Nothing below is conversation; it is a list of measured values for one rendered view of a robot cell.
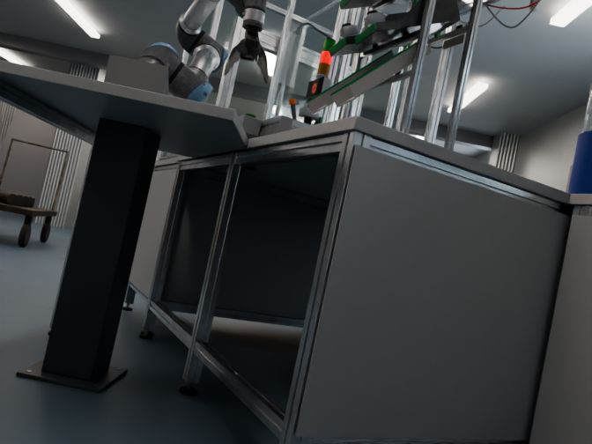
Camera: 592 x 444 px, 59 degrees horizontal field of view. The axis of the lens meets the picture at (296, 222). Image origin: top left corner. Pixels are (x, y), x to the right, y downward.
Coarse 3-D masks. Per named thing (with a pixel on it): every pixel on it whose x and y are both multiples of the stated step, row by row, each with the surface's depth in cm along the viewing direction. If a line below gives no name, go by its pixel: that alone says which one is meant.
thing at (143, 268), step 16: (160, 160) 282; (160, 176) 275; (160, 192) 268; (160, 208) 260; (144, 224) 286; (160, 224) 254; (144, 240) 277; (160, 240) 247; (144, 256) 269; (144, 272) 262; (128, 288) 293; (144, 288) 255; (128, 304) 295
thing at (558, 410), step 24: (576, 216) 141; (576, 240) 140; (576, 264) 138; (576, 288) 137; (576, 312) 136; (552, 336) 140; (576, 336) 134; (552, 360) 139; (576, 360) 133; (552, 384) 137; (576, 384) 132; (552, 408) 136; (576, 408) 130; (552, 432) 135; (576, 432) 129
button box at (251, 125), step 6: (240, 120) 178; (246, 120) 176; (252, 120) 177; (258, 120) 178; (246, 126) 177; (252, 126) 178; (258, 126) 179; (246, 132) 177; (252, 132) 178; (258, 132) 179
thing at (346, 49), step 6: (402, 12) 162; (390, 18) 161; (348, 36) 157; (354, 36) 158; (342, 42) 159; (348, 42) 157; (354, 42) 158; (378, 42) 163; (384, 42) 165; (408, 42) 173; (330, 48) 168; (336, 48) 164; (342, 48) 161; (348, 48) 163; (354, 48) 165; (360, 48) 167; (366, 48) 169; (330, 54) 169; (336, 54) 167; (342, 54) 169; (348, 54) 171
